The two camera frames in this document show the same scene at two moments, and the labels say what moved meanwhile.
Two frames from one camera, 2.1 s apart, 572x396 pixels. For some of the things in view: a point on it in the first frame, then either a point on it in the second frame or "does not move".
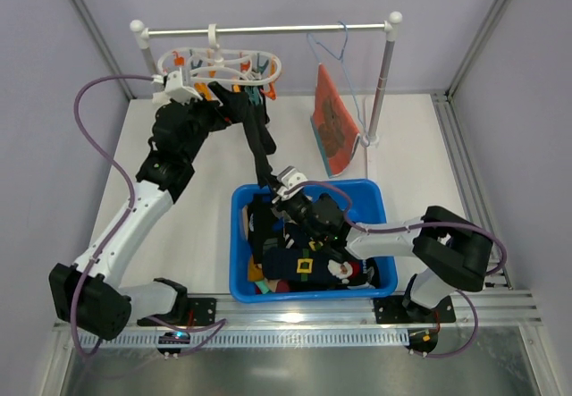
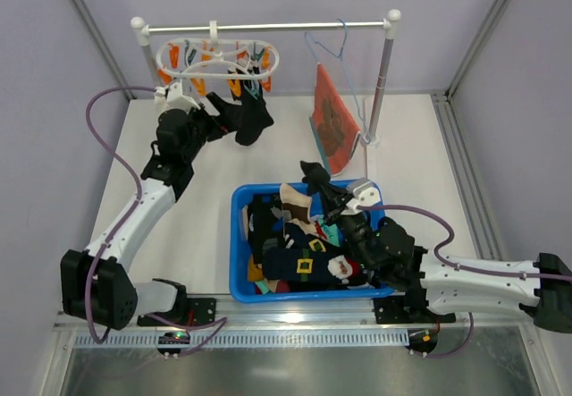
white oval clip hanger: x=224 y=66 -> x=214 y=39
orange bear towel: x=334 y=128 does not move
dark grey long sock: x=254 y=122 -> x=315 y=176
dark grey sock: x=261 y=116 -> x=254 y=115
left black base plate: x=201 y=311 does not move
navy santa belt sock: x=320 y=267 does not move
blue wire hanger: x=341 y=58 does not move
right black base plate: x=391 y=310 does not move
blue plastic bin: x=366 y=205 does not move
